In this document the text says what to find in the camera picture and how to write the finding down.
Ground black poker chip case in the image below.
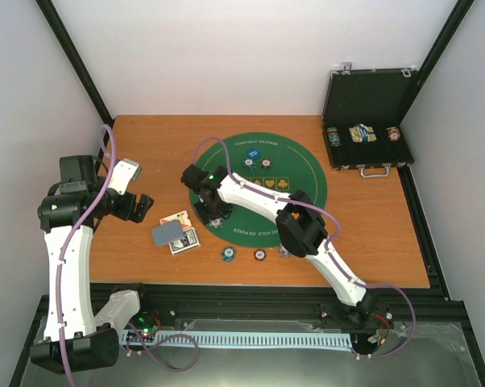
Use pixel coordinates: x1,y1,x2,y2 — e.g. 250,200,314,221
322,62,417,177

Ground wrapped card deck in case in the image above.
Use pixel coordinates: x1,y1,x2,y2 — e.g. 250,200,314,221
349,123,377,143

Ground grey card deck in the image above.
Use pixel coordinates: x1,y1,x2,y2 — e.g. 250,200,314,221
151,220,183,246

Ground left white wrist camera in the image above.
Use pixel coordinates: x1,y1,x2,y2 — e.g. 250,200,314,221
108,159,142,195

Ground round green poker mat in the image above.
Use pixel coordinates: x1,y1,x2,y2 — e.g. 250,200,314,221
189,132,328,248

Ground blue playing card box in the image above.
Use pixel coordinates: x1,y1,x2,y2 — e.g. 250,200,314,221
168,227,201,256

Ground red playing card box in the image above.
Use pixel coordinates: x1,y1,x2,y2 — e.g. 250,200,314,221
160,210,193,230

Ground red chips in case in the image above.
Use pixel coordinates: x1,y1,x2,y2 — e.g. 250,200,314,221
387,127,401,142

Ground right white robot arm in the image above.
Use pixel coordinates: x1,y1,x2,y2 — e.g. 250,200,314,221
180,164,377,329

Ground light blue cable duct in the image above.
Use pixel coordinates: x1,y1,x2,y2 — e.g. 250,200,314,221
142,331,352,352

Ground red brown chip stack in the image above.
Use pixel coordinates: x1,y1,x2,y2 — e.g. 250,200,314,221
254,249,267,261

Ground green blue chip stack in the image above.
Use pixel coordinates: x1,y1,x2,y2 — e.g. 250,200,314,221
221,247,236,262

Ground blue round blind button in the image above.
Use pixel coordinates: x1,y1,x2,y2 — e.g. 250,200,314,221
247,148,260,160

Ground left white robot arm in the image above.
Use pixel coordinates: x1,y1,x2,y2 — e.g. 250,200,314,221
30,156,153,374

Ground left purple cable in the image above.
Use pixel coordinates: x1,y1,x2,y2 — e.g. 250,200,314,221
59,123,199,387

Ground purple white chip stack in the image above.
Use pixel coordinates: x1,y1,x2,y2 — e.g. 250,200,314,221
279,244,291,258

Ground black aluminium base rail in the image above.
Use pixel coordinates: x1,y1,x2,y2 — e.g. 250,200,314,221
36,282,469,347

